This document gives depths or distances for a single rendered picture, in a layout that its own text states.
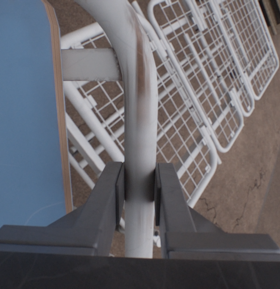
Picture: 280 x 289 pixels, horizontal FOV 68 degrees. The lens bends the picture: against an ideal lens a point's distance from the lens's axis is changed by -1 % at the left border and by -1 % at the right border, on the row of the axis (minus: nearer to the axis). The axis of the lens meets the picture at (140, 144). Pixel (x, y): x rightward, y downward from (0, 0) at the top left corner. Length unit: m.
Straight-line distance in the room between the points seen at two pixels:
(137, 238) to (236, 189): 2.31
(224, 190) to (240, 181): 0.33
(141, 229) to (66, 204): 0.06
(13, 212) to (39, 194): 0.03
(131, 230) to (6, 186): 0.10
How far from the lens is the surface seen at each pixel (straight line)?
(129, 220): 0.16
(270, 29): 3.91
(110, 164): 0.15
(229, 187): 2.34
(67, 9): 1.54
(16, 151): 0.18
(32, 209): 0.19
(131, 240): 0.17
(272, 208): 3.29
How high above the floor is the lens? 1.17
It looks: 52 degrees down
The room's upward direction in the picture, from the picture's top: 81 degrees clockwise
